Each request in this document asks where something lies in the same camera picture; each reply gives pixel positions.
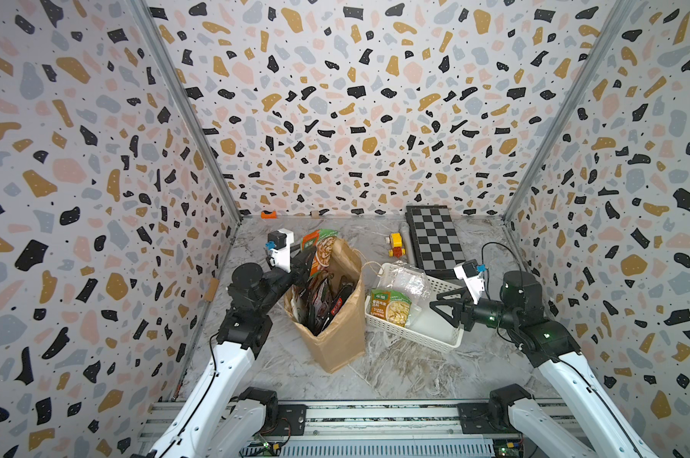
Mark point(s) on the black white red packet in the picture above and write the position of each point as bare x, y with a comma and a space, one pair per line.
321, 300

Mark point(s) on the clear plastic sauce bag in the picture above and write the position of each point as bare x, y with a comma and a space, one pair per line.
404, 278

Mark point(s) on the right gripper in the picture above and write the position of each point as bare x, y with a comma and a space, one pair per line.
463, 309

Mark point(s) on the green yellow soup packet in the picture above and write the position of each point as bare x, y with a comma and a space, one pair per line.
391, 306

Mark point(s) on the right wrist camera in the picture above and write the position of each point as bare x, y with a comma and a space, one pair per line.
472, 275

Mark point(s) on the green orange condiment packet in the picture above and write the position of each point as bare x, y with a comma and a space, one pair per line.
322, 240

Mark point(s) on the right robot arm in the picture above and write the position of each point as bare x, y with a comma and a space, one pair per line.
550, 349

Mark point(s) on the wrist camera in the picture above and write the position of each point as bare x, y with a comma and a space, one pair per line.
279, 248
472, 275

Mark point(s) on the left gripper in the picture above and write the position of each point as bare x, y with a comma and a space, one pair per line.
297, 266

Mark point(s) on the white plastic basket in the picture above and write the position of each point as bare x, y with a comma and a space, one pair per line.
425, 326

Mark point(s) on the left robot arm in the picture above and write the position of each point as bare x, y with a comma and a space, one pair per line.
230, 355

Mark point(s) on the black white checkerboard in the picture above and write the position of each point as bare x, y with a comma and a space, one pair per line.
435, 241

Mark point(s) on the brown tape piece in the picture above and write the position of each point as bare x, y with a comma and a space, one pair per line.
212, 290

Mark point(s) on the grey cylinder tube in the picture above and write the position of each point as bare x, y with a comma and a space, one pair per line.
407, 243

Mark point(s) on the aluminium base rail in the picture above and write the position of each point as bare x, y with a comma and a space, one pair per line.
358, 428

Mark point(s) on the yellow red toy block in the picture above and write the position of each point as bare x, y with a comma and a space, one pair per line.
396, 245

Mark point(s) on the brown paper bag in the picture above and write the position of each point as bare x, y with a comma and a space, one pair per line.
343, 341

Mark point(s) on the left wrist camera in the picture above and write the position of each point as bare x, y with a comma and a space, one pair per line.
279, 248

